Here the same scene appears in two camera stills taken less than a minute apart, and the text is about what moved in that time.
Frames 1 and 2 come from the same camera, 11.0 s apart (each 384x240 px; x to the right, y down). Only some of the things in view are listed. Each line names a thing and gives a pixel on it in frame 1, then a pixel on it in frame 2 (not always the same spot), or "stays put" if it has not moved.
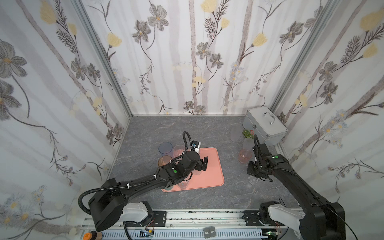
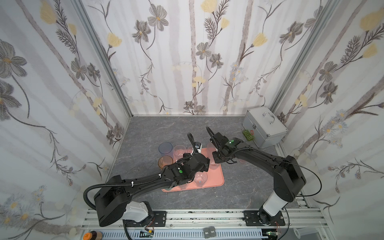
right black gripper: (258, 149) → (216, 141)
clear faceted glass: (178, 150) stays put
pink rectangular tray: (213, 175) stays put
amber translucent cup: (164, 160) stays put
